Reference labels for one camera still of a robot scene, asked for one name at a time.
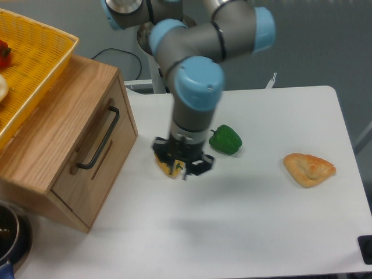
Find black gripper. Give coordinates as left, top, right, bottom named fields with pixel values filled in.
left=152, top=137, right=214, bottom=180

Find black drawer handle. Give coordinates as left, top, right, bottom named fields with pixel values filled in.
left=76, top=105, right=120, bottom=170

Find wooden top drawer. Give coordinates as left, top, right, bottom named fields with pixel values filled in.
left=52, top=77, right=138, bottom=230

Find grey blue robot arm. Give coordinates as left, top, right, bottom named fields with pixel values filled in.
left=101, top=1, right=276, bottom=178

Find wooden drawer cabinet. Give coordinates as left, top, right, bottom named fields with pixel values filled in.
left=1, top=56, right=126, bottom=233

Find yellow toy bell pepper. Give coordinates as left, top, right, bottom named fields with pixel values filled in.
left=154, top=154, right=185, bottom=179

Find green toy bell pepper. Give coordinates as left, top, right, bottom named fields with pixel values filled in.
left=208, top=124, right=242, bottom=155

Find toy pastry bread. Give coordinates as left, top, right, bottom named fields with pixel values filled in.
left=283, top=153, right=337, bottom=188

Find yellow plastic basket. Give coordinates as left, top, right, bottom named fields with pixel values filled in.
left=1, top=9, right=79, bottom=146

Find dark metal pot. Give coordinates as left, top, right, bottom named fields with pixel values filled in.
left=1, top=202, right=33, bottom=278

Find white round toy food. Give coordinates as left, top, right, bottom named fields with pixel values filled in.
left=0, top=75, right=9, bottom=101

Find red toy bell pepper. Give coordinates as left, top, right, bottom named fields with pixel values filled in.
left=0, top=40, right=12, bottom=68

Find black table corner device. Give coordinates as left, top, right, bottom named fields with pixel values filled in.
left=357, top=235, right=372, bottom=265

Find black cable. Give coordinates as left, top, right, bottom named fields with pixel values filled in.
left=91, top=48, right=142, bottom=81

